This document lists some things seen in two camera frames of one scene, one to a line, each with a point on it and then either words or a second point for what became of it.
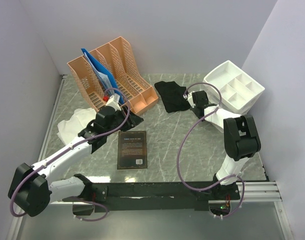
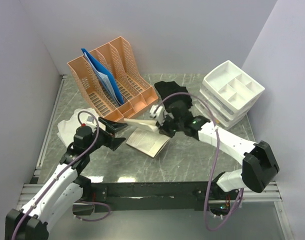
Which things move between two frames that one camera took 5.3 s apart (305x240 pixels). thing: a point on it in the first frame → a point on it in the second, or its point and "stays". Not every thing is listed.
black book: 132,150 → 146,138
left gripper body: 129,124 → 103,137
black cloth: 172,96 stays
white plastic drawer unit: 240,93 stays
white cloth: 69,129 stays
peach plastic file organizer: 117,55 stays
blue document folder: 105,75 stays
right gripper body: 194,109 → 171,126
